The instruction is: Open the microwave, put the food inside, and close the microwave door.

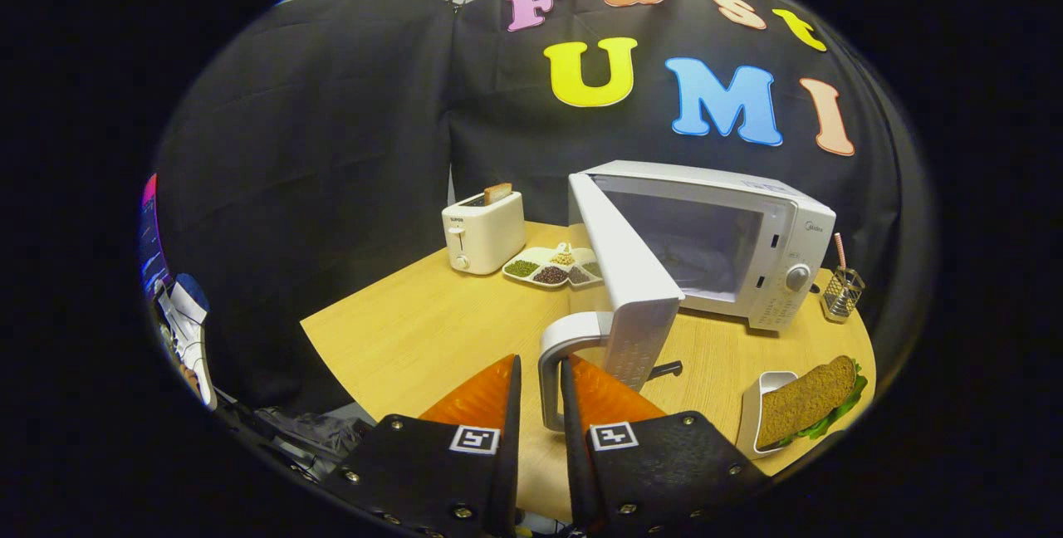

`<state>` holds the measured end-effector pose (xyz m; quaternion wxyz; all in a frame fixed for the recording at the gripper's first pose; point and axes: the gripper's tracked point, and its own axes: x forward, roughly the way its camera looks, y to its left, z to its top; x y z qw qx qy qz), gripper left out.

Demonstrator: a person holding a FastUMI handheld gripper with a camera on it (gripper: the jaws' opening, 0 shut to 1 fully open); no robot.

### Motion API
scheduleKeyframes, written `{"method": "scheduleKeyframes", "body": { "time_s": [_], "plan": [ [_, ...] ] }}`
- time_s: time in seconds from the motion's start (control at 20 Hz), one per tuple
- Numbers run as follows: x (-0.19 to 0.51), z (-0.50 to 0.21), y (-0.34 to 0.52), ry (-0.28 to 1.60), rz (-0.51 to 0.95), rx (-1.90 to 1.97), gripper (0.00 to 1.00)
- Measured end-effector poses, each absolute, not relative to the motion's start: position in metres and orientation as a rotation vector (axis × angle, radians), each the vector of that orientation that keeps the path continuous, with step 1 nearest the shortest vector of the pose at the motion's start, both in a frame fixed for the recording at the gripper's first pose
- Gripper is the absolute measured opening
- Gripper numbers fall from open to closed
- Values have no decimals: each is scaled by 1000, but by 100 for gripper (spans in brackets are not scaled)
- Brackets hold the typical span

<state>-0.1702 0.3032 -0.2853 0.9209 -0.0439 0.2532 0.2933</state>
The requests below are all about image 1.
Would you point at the white divided bean dish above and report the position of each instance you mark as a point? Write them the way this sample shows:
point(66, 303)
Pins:
point(540, 272)

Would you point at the white toaster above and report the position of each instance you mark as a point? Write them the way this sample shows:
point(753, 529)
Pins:
point(486, 235)

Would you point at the white rectangular tray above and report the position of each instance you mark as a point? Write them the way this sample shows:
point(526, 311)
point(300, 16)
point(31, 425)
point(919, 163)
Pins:
point(751, 413)

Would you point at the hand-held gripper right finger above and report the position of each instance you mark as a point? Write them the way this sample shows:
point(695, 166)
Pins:
point(577, 480)

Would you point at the pink straw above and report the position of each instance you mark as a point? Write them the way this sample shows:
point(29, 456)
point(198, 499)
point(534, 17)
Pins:
point(840, 251)

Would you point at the brown bread lettuce sandwich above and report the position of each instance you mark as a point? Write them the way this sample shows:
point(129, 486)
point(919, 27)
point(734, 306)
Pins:
point(805, 401)

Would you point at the toast slice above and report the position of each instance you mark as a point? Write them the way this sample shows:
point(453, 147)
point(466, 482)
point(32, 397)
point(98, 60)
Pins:
point(498, 193)

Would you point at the white and blue device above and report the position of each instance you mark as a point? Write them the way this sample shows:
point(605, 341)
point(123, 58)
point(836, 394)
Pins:
point(189, 330)

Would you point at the small clear glass holder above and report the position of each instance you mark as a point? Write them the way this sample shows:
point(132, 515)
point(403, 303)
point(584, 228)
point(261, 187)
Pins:
point(842, 295)

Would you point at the white microwave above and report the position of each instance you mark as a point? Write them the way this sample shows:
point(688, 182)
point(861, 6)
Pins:
point(781, 239)

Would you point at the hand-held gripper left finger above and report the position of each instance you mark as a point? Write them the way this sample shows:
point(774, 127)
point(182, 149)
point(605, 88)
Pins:
point(508, 480)

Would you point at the computer monitor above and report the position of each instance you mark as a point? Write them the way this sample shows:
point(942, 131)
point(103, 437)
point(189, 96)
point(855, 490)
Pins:
point(149, 247)

